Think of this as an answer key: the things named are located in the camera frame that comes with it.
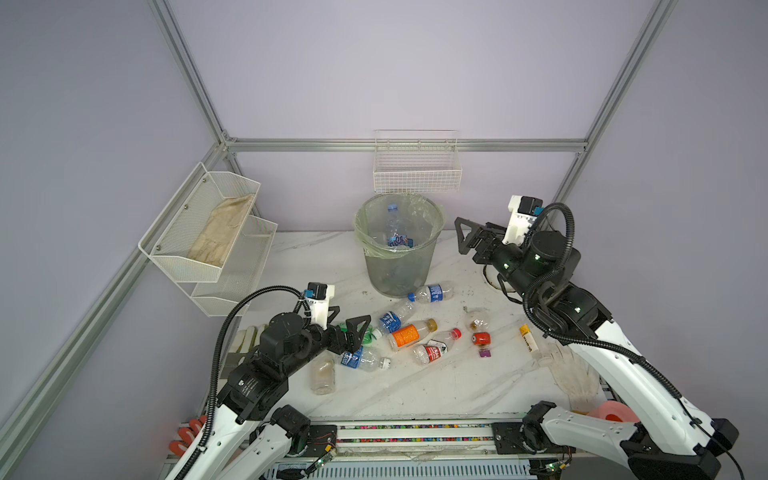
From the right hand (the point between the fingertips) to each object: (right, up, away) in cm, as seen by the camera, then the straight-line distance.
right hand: (468, 221), depth 61 cm
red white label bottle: (-3, -33, +23) cm, 41 cm away
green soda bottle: (-22, -27, +15) cm, 38 cm away
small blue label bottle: (-16, -27, +29) cm, 43 cm away
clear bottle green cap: (-36, -42, +23) cm, 60 cm away
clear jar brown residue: (+10, -26, +28) cm, 39 cm away
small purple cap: (+12, -36, +26) cm, 46 cm away
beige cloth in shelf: (-63, 0, +20) cm, 66 cm away
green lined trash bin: (-14, +1, +37) cm, 40 cm away
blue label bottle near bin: (-2, -19, +35) cm, 40 cm away
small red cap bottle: (+11, -32, +28) cm, 44 cm away
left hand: (-25, -21, +6) cm, 33 cm away
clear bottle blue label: (-23, -36, +22) cm, 48 cm away
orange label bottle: (-11, -30, +26) cm, 41 cm away
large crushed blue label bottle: (-15, -1, +33) cm, 36 cm away
